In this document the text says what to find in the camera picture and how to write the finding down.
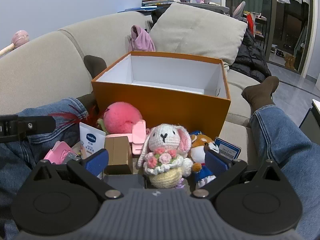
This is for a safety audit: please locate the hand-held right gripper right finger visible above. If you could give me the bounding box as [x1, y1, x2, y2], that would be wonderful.
[191, 146, 282, 201]

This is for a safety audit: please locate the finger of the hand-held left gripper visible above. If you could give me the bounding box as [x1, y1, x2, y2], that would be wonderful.
[0, 114, 57, 144]

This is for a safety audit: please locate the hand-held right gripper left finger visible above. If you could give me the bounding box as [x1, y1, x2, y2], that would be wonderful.
[31, 148, 123, 200]

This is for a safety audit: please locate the blue and white card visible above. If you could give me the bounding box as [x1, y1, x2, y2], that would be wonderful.
[214, 137, 242, 159]

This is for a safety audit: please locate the orange hamster plush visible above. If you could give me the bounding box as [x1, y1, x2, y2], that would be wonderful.
[187, 130, 218, 189]

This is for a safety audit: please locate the white hand cream tube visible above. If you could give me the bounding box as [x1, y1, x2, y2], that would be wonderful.
[79, 122, 106, 179]

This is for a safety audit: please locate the dark grey box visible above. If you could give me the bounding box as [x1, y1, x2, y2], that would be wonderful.
[103, 174, 147, 189]

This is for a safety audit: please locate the red feather toy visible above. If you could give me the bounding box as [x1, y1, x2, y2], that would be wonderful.
[49, 105, 109, 135]

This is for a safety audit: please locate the pink plastic clip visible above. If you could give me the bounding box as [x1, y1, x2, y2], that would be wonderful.
[105, 119, 153, 155]

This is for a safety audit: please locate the white crochet bunny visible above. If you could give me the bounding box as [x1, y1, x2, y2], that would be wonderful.
[136, 123, 194, 189]

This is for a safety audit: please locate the orange cardboard box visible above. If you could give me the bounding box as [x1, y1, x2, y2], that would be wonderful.
[91, 51, 231, 138]

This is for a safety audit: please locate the small brown cardboard box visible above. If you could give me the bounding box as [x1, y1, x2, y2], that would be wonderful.
[104, 135, 134, 175]

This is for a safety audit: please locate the person's left leg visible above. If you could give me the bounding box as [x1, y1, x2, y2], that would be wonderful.
[0, 55, 107, 240]

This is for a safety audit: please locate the person's leg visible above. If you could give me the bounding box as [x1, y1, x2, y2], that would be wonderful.
[241, 76, 320, 240]
[0, 55, 107, 240]

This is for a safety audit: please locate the pink plastic toy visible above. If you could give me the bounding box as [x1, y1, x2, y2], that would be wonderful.
[44, 141, 82, 165]

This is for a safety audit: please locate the pink round plush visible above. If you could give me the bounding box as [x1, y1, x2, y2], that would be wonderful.
[101, 102, 143, 134]

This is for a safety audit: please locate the beige sofa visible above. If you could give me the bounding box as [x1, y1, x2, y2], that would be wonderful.
[0, 11, 265, 160]

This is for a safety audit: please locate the person's right leg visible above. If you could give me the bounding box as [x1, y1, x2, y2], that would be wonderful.
[241, 76, 320, 240]

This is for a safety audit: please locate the pink massage hammer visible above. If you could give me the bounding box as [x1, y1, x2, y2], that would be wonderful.
[0, 30, 30, 57]

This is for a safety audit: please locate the black puffer jacket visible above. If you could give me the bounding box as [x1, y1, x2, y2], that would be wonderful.
[230, 27, 272, 83]

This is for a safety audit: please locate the brown teddy bear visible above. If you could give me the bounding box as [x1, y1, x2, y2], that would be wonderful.
[284, 53, 297, 71]

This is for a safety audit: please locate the purple cloth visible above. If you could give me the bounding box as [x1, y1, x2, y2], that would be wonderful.
[128, 25, 156, 53]

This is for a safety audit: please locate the beige pillow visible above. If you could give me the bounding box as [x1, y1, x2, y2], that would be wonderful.
[149, 2, 248, 67]

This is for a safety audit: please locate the black metal rack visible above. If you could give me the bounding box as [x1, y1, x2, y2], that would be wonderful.
[244, 10, 268, 48]

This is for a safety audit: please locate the blue folder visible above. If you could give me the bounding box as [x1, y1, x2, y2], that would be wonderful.
[117, 5, 164, 13]

